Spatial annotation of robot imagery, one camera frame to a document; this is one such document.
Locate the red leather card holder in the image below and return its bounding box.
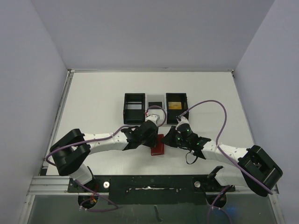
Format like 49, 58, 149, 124
150, 134, 164, 156

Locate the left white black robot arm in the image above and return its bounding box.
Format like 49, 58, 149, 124
47, 120, 158, 192

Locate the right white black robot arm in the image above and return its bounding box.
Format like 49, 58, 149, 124
161, 123, 283, 197

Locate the gold VIP card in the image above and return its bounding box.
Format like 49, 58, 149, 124
168, 101, 182, 110

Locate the black card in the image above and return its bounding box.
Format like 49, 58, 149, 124
148, 101, 163, 107

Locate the left black bin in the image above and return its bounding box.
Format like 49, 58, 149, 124
123, 93, 145, 125

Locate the black bin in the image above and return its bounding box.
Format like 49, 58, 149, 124
166, 93, 189, 125
123, 93, 145, 125

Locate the right black bin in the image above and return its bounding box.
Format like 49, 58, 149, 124
166, 93, 189, 125

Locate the white middle bin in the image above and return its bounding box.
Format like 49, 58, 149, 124
145, 93, 167, 127

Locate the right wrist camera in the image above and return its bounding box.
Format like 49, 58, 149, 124
176, 116, 189, 129

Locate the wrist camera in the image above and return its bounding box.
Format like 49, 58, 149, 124
176, 116, 189, 129
145, 114, 160, 125

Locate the short black cable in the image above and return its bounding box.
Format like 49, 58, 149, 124
185, 151, 199, 165

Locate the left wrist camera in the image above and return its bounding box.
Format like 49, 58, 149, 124
145, 114, 160, 125

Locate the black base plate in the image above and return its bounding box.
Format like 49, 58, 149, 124
67, 175, 224, 205

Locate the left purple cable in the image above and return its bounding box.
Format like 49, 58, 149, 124
45, 105, 167, 212

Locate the aluminium left rail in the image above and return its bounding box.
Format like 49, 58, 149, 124
41, 69, 75, 168

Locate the aluminium rail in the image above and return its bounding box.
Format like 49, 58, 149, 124
41, 69, 75, 168
27, 176, 69, 195

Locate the aluminium front rail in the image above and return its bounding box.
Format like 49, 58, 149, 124
27, 176, 69, 195

